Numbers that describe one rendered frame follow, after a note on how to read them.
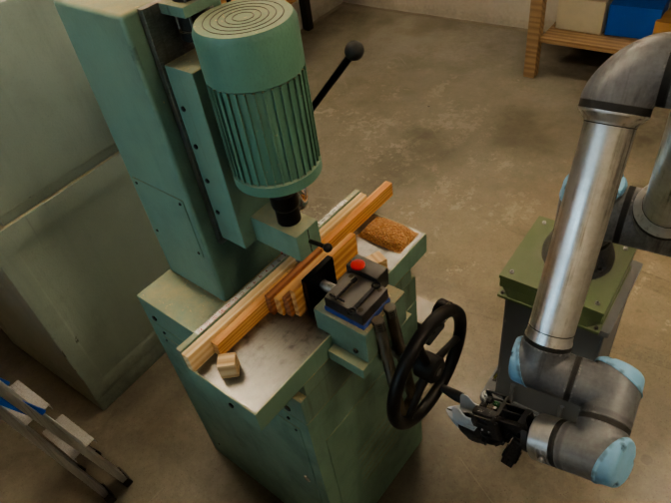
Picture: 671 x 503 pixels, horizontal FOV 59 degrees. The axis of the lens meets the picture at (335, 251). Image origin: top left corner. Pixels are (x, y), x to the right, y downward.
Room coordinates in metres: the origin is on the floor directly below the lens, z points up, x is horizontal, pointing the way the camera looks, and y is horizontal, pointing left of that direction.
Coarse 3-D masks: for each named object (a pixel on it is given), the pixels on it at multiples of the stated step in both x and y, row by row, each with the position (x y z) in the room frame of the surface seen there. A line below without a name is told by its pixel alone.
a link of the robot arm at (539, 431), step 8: (536, 416) 0.57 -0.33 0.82; (544, 416) 0.57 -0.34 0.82; (552, 416) 0.57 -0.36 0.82; (536, 424) 0.56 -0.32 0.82; (544, 424) 0.55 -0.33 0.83; (552, 424) 0.55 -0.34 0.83; (528, 432) 0.55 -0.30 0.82; (536, 432) 0.54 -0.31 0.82; (544, 432) 0.54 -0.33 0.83; (528, 440) 0.54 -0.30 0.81; (536, 440) 0.53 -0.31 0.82; (544, 440) 0.52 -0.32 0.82; (528, 448) 0.53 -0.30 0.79; (536, 448) 0.52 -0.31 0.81; (544, 448) 0.51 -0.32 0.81; (536, 456) 0.51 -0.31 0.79; (544, 456) 0.51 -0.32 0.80
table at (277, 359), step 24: (360, 240) 1.07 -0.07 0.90; (408, 264) 0.99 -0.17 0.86; (312, 312) 0.86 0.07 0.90; (408, 312) 0.84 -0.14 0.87; (264, 336) 0.81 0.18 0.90; (288, 336) 0.80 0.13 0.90; (312, 336) 0.79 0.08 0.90; (216, 360) 0.77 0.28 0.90; (240, 360) 0.76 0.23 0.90; (264, 360) 0.75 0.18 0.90; (288, 360) 0.74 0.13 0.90; (312, 360) 0.74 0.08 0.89; (336, 360) 0.76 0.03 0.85; (360, 360) 0.73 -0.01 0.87; (216, 384) 0.71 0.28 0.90; (240, 384) 0.70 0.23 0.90; (264, 384) 0.69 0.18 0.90; (288, 384) 0.69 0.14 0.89; (240, 408) 0.66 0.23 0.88; (264, 408) 0.64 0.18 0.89
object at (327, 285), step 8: (328, 256) 0.92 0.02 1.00; (320, 264) 0.90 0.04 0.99; (328, 264) 0.91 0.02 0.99; (312, 272) 0.88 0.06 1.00; (320, 272) 0.89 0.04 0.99; (328, 272) 0.90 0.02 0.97; (304, 280) 0.86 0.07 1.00; (312, 280) 0.87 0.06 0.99; (320, 280) 0.89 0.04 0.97; (328, 280) 0.89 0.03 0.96; (304, 288) 0.87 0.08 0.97; (312, 288) 0.87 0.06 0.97; (320, 288) 0.88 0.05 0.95; (328, 288) 0.87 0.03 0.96; (312, 296) 0.86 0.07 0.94; (320, 296) 0.88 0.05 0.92; (312, 304) 0.86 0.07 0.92
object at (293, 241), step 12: (252, 216) 1.01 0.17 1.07; (264, 216) 1.00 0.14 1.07; (264, 228) 0.98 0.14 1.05; (276, 228) 0.96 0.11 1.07; (288, 228) 0.95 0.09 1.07; (300, 228) 0.95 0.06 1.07; (312, 228) 0.95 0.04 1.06; (264, 240) 0.99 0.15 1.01; (276, 240) 0.96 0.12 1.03; (288, 240) 0.93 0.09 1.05; (300, 240) 0.92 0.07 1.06; (288, 252) 0.94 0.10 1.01; (300, 252) 0.92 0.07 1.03
